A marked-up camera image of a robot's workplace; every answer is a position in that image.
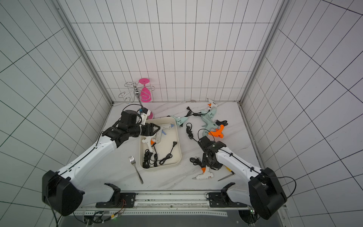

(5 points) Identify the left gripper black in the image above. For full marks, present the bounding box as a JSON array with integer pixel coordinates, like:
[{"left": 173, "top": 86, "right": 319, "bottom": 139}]
[{"left": 129, "top": 123, "right": 161, "bottom": 137}]

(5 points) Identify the white glue gun blue trigger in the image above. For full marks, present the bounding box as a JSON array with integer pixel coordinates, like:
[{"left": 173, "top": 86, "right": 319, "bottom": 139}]
[{"left": 155, "top": 123, "right": 176, "bottom": 168}]

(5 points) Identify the white glue gun orange trigger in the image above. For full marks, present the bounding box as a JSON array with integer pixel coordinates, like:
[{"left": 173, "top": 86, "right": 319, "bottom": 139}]
[{"left": 192, "top": 166, "right": 214, "bottom": 180}]

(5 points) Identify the cream plastic storage box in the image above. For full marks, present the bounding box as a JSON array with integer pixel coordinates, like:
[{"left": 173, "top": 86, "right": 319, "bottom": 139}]
[{"left": 138, "top": 117, "right": 182, "bottom": 171}]

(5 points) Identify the white glue gun corner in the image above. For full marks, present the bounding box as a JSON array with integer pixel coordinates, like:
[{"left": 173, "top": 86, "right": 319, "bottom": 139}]
[{"left": 207, "top": 98, "right": 218, "bottom": 110}]

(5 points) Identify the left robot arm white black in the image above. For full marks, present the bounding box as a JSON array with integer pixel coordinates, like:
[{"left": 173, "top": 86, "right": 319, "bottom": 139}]
[{"left": 42, "top": 107, "right": 161, "bottom": 216}]

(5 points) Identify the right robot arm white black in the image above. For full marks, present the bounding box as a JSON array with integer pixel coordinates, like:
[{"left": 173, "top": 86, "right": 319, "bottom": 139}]
[{"left": 198, "top": 136, "right": 288, "bottom": 221}]

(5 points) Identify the small mint glue gun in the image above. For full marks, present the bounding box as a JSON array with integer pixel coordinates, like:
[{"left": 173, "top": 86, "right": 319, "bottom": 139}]
[{"left": 169, "top": 115, "right": 188, "bottom": 127}]

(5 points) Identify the mint green glue gun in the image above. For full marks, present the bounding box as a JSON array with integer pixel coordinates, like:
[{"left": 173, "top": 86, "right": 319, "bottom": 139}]
[{"left": 201, "top": 108, "right": 218, "bottom": 131}]

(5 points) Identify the silver fork right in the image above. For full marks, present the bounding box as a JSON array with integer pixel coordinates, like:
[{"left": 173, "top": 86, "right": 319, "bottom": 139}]
[{"left": 218, "top": 171, "right": 235, "bottom": 181}]

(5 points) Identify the silver fork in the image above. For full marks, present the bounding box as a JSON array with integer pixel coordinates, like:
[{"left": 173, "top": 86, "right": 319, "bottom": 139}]
[
  {"left": 129, "top": 156, "right": 144, "bottom": 184},
  {"left": 218, "top": 171, "right": 235, "bottom": 181}
]

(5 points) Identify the pink wine glass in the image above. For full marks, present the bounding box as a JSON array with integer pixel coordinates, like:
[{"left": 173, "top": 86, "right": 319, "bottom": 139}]
[{"left": 139, "top": 78, "right": 152, "bottom": 103}]

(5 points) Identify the chrome cup holder stand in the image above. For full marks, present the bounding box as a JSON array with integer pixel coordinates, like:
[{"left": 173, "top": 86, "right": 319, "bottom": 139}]
[{"left": 118, "top": 82, "right": 156, "bottom": 106}]

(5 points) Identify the silver fork left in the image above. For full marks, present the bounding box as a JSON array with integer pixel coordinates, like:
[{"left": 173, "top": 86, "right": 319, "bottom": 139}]
[{"left": 129, "top": 156, "right": 144, "bottom": 184}]

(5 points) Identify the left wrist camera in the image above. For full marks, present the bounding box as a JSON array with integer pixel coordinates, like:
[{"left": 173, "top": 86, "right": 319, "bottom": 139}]
[{"left": 140, "top": 107, "right": 153, "bottom": 120}]

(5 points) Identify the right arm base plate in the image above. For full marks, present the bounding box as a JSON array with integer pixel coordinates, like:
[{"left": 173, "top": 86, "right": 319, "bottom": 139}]
[{"left": 206, "top": 192, "right": 247, "bottom": 208}]

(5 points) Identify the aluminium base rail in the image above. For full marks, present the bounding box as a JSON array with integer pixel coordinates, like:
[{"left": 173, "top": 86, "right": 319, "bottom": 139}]
[{"left": 63, "top": 191, "right": 252, "bottom": 217}]

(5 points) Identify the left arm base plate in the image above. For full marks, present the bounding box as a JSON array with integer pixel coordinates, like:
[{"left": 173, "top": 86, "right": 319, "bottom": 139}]
[{"left": 95, "top": 193, "right": 136, "bottom": 209}]

